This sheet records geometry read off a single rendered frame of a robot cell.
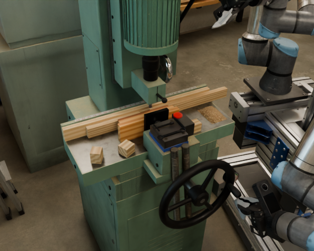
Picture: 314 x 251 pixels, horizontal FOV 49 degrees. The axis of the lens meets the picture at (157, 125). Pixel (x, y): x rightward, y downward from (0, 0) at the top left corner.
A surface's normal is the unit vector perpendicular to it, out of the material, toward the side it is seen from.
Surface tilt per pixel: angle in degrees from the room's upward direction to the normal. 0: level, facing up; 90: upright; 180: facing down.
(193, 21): 90
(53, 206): 0
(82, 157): 0
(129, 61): 90
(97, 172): 90
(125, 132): 90
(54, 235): 0
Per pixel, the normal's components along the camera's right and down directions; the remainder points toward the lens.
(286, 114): 0.02, -0.79
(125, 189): 0.48, 0.55
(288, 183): -0.69, 0.06
